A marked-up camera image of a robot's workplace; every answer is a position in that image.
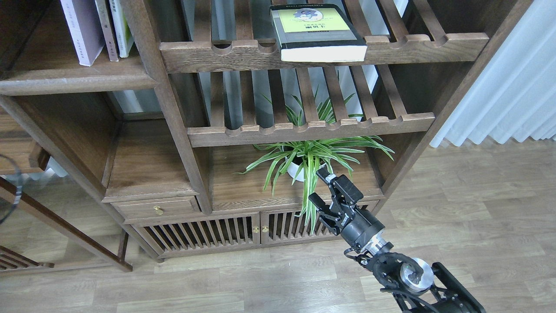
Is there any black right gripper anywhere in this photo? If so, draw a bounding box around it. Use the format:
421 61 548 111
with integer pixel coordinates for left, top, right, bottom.
308 166 387 253

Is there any pale lilac paperback book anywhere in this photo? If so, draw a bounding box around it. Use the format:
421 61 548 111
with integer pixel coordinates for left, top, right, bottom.
61 0 105 66

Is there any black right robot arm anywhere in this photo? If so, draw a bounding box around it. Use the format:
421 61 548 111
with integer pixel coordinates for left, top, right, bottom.
308 166 485 313

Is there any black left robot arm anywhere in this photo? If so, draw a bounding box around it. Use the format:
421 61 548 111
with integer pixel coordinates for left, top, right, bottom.
0 154 23 224

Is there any green spider plant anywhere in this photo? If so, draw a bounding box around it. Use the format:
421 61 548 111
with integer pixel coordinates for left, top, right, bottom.
236 85 395 233

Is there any white plant pot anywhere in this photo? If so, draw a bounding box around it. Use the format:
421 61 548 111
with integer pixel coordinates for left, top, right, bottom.
287 158 327 186

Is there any yellow and black thick book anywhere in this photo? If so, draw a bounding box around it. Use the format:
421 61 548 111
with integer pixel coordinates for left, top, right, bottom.
269 3 367 62

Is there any brass drawer knob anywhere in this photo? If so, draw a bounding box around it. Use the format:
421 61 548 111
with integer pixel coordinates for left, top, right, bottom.
153 206 164 216

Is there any dark wooden bookshelf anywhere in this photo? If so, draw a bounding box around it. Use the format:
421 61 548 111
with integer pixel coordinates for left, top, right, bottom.
1 0 533 260

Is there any white curtain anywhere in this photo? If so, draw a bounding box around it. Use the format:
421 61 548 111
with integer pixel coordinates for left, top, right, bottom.
430 0 556 148

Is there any white green upright book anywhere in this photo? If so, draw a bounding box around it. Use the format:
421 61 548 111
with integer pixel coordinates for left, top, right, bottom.
109 0 134 58

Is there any brown upright book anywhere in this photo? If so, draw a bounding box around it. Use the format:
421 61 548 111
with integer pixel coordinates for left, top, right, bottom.
95 0 119 62

